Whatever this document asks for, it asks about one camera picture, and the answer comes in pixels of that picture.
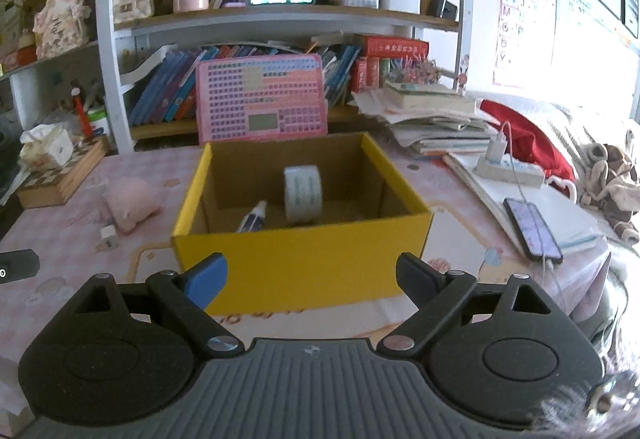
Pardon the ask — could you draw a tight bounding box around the small white charger cube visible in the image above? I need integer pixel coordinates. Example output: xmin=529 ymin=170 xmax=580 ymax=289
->
xmin=96 ymin=225 xmax=119 ymax=251

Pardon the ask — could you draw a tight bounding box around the silver spray bottle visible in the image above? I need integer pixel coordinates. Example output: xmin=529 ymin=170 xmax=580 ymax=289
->
xmin=236 ymin=201 xmax=268 ymax=233

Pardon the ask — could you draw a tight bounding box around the pink plush toy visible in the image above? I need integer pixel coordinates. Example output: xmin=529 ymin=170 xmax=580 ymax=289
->
xmin=103 ymin=177 xmax=162 ymax=233

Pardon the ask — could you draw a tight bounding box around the clear tape roll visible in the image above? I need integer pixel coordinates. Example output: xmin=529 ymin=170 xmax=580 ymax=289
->
xmin=283 ymin=165 xmax=323 ymax=225

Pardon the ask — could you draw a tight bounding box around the wooden chessboard box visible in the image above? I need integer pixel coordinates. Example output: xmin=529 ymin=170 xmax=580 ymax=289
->
xmin=16 ymin=136 xmax=110 ymax=210

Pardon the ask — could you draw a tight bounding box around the pink checked tablecloth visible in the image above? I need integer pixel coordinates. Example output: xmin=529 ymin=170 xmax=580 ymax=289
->
xmin=1 ymin=147 xmax=608 ymax=436

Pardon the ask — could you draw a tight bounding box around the yellow cardboard box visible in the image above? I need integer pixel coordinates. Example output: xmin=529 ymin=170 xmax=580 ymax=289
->
xmin=171 ymin=133 xmax=433 ymax=315

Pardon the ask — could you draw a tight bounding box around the smartphone on charger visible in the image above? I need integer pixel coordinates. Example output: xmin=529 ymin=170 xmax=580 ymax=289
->
xmin=502 ymin=198 xmax=564 ymax=265

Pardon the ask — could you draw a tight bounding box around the floral tissue pack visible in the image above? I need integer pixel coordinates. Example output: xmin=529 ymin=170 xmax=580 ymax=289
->
xmin=20 ymin=124 xmax=74 ymax=172

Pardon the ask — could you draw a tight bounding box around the white power strip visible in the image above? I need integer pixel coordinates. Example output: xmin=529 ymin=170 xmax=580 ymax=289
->
xmin=474 ymin=154 xmax=544 ymax=189

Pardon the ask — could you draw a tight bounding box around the stack of papers and books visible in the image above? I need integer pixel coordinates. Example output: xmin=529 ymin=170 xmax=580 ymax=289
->
xmin=352 ymin=85 xmax=499 ymax=158

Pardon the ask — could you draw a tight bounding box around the red cloth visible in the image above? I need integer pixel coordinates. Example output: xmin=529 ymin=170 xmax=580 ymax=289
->
xmin=480 ymin=99 xmax=577 ymax=202

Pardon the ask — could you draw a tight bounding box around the red white pen toy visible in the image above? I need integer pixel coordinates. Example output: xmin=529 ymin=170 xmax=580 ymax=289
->
xmin=70 ymin=87 xmax=93 ymax=139

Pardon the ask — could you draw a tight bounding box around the row of blue books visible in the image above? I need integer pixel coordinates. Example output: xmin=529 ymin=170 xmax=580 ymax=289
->
xmin=129 ymin=46 xmax=219 ymax=127

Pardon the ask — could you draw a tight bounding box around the pink keyboard learning toy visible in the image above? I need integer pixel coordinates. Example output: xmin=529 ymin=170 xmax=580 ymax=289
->
xmin=196 ymin=54 xmax=328 ymax=144

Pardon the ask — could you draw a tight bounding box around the pink floral plush doll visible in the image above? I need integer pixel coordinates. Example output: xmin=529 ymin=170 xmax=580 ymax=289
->
xmin=32 ymin=0 xmax=91 ymax=60

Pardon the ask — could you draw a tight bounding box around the red dictionary book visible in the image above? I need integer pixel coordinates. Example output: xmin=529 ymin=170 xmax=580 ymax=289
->
xmin=354 ymin=34 xmax=430 ymax=59

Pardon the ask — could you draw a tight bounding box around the white bookshelf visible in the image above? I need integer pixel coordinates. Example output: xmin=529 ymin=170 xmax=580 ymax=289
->
xmin=86 ymin=0 xmax=472 ymax=154

